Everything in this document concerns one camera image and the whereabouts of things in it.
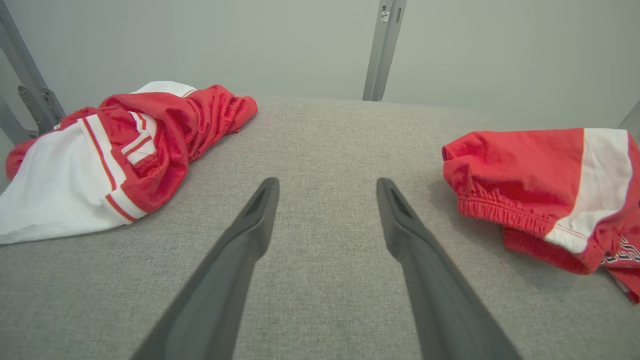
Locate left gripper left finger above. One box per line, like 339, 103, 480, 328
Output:
129, 177, 281, 360

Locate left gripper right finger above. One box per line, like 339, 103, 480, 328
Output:
375, 177, 524, 360

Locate red trousers with white stripes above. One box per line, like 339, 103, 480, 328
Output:
0, 80, 259, 246

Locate folded red and white garment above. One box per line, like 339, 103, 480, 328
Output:
442, 128, 640, 305

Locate grey metal partition post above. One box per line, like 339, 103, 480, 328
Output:
362, 0, 408, 102

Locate grey metal post with bracket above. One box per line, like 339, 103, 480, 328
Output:
0, 0, 67, 146

